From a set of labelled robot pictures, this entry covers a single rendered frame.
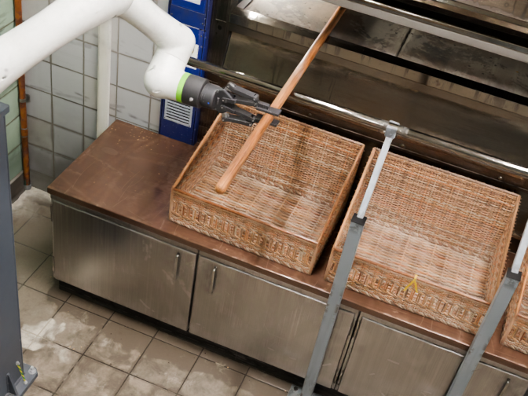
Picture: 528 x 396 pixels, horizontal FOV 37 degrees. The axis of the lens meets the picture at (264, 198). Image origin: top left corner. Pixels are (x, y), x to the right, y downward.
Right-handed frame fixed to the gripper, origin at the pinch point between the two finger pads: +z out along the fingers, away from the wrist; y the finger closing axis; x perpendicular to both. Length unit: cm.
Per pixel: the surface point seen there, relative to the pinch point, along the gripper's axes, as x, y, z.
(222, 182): 37.9, -1.3, 0.6
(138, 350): 7, 119, -33
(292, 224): -27, 61, 10
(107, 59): -56, 36, -82
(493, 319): 5, 42, 82
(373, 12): -41.1, -21.5, 17.4
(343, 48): -56, 1, 9
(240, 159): 26.0, -1.3, 1.0
